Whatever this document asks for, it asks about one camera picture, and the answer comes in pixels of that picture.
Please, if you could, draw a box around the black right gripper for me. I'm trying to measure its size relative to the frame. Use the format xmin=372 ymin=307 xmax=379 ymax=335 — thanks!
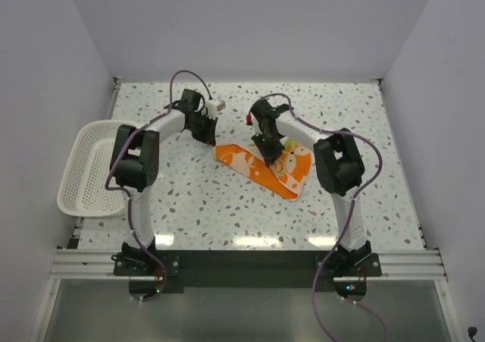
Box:
xmin=252 ymin=130 xmax=286 ymax=165

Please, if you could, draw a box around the orange patterned towel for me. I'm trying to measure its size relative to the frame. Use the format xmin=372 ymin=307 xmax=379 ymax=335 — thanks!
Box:
xmin=212 ymin=138 xmax=313 ymax=201

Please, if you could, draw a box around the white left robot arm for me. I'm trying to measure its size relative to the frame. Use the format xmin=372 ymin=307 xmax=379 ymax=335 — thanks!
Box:
xmin=105 ymin=89 xmax=225 ymax=275

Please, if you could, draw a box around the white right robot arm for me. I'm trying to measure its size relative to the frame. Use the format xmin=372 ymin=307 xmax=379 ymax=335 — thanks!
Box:
xmin=249 ymin=99 xmax=371 ymax=276

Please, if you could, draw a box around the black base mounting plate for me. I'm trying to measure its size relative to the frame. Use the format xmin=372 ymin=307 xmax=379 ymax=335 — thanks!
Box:
xmin=111 ymin=247 xmax=382 ymax=297

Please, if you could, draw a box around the white perforated plastic basket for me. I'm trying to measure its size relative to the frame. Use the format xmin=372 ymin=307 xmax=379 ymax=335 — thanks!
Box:
xmin=57 ymin=120 xmax=125 ymax=218

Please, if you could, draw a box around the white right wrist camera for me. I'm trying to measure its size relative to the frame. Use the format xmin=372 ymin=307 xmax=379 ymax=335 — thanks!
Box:
xmin=246 ymin=113 xmax=261 ymax=136

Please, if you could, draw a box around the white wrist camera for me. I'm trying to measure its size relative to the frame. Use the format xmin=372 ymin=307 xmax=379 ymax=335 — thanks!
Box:
xmin=205 ymin=99 xmax=226 ymax=118
xmin=246 ymin=113 xmax=261 ymax=136

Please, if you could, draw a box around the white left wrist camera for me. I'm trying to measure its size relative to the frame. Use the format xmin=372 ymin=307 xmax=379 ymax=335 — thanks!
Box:
xmin=205 ymin=99 xmax=226 ymax=118

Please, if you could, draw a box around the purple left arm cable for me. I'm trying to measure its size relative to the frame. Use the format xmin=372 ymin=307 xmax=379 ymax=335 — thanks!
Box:
xmin=104 ymin=69 xmax=213 ymax=303

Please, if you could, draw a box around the aluminium frame rail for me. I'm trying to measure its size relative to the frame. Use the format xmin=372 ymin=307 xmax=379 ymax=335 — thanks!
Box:
xmin=49 ymin=249 xmax=448 ymax=281

